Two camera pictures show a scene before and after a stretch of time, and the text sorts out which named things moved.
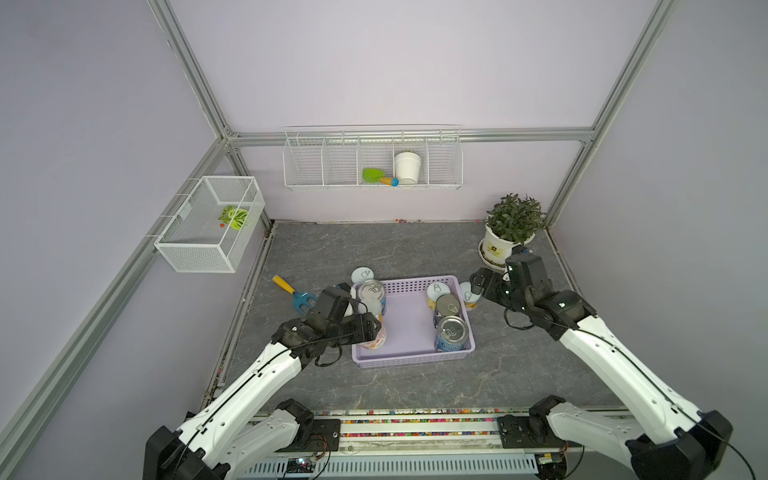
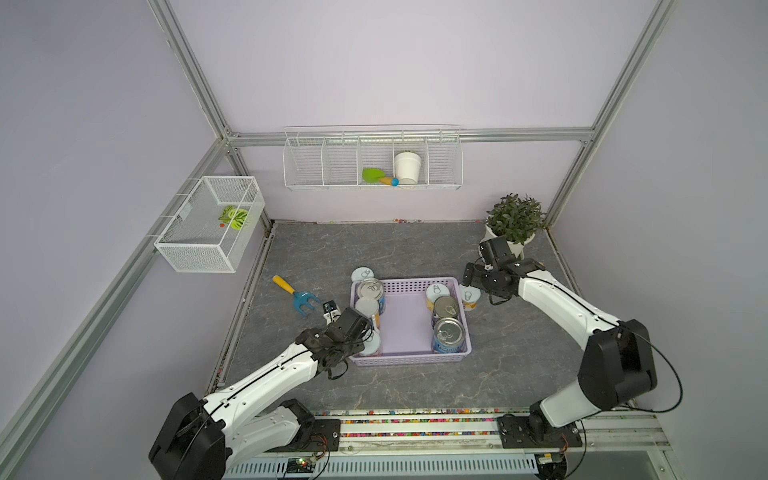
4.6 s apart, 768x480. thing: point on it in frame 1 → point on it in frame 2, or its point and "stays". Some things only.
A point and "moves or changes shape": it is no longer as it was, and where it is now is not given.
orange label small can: x=470 y=299 stays
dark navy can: x=446 y=305 stays
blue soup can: x=452 y=334 stays
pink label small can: x=378 y=342 moves or changes shape
